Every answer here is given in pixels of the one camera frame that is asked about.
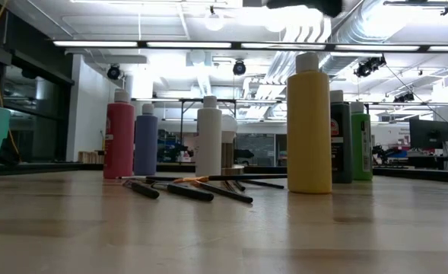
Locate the large dark green paint bottle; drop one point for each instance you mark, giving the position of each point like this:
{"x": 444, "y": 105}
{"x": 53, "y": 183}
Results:
{"x": 340, "y": 144}

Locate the black paintbrush silver ferrule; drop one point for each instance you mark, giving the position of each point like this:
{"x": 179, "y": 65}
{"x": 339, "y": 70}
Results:
{"x": 193, "y": 193}
{"x": 132, "y": 177}
{"x": 143, "y": 189}
{"x": 240, "y": 185}

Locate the black ceiling spotlight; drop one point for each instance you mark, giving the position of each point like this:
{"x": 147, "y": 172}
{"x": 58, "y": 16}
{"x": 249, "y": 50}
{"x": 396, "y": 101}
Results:
{"x": 404, "y": 97}
{"x": 368, "y": 66}
{"x": 239, "y": 67}
{"x": 113, "y": 72}

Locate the large blue paint bottle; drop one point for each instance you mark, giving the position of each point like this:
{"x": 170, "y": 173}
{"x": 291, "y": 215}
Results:
{"x": 146, "y": 144}

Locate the long LED light bar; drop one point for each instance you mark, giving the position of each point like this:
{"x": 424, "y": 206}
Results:
{"x": 237, "y": 44}

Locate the large yellow paint bottle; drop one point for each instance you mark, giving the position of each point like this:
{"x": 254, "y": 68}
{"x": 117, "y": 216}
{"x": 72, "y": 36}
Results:
{"x": 309, "y": 133}

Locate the stack of wooden blocks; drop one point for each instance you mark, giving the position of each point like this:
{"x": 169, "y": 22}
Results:
{"x": 90, "y": 157}

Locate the large white paint bottle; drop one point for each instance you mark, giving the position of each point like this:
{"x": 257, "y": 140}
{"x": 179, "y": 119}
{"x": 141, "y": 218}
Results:
{"x": 208, "y": 141}

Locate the large red paint bottle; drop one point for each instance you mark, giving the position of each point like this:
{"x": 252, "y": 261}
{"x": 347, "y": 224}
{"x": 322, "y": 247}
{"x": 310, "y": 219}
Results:
{"x": 119, "y": 141}

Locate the large light green paint bottle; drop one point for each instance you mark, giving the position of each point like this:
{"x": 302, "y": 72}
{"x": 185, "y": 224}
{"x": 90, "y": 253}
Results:
{"x": 361, "y": 144}

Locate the black background table frame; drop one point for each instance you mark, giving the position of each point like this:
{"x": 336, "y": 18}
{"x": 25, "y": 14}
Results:
{"x": 246, "y": 100}

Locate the black computer monitor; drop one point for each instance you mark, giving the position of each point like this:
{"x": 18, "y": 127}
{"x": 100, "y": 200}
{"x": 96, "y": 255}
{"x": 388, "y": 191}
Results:
{"x": 429, "y": 133}

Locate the black aluminium table frame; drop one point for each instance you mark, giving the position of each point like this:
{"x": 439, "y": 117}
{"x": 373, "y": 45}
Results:
{"x": 56, "y": 167}

